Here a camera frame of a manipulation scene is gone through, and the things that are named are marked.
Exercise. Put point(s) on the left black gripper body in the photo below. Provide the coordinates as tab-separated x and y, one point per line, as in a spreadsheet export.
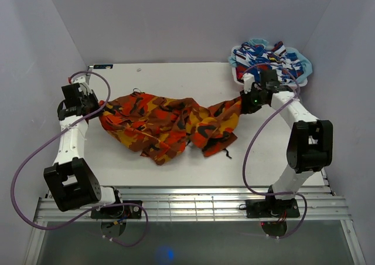
90	101

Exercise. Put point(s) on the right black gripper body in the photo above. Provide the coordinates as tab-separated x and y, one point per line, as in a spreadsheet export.
252	100

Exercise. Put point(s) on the orange camouflage trousers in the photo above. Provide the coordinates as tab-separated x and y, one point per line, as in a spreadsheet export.
160	128

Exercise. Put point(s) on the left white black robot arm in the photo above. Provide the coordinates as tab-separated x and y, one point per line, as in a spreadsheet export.
70	180

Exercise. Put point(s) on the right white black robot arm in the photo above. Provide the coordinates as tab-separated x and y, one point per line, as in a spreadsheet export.
310	145

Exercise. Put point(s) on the blue label sticker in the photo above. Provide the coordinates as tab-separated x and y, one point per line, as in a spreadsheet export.
103	66

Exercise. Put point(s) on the pink plastic laundry basket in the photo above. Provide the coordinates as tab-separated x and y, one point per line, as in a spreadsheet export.
238	77

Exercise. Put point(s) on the light blue garment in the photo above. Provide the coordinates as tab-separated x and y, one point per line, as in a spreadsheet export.
304	65

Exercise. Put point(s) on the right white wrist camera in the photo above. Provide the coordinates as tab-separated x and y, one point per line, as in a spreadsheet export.
249	83

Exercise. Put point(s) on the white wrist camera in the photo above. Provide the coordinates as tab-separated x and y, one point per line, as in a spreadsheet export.
83	83
249	83

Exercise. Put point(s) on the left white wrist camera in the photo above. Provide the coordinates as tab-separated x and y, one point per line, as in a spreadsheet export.
83	83

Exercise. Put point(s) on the aluminium frame rail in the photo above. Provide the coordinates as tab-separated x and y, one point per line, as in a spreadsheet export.
223	204

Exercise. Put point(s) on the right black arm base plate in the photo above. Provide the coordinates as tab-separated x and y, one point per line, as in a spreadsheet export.
261	208

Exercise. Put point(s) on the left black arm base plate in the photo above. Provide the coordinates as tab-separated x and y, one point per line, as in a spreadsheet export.
130	211

